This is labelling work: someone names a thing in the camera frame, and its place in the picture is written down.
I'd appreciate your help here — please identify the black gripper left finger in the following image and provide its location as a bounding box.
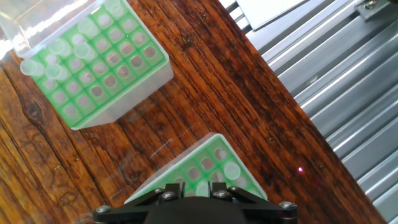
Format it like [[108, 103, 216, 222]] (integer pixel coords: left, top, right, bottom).
[[93, 182, 187, 224]]

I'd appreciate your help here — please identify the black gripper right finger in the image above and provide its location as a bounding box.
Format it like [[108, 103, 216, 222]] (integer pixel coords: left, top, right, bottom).
[[210, 182, 300, 224]]

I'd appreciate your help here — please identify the tall green pipette tip holder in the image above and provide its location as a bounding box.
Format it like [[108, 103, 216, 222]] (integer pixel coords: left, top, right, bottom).
[[123, 133, 269, 206]]

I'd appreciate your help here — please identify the brown wooden board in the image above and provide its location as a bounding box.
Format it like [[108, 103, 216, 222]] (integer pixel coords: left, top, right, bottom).
[[0, 0, 377, 224]]

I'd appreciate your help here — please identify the printed white paper sheet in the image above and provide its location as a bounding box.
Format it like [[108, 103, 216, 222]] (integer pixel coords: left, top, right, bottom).
[[238, 0, 308, 30]]

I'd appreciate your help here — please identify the small metal mount bracket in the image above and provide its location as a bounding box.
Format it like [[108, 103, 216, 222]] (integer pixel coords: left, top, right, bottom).
[[356, 0, 398, 21]]

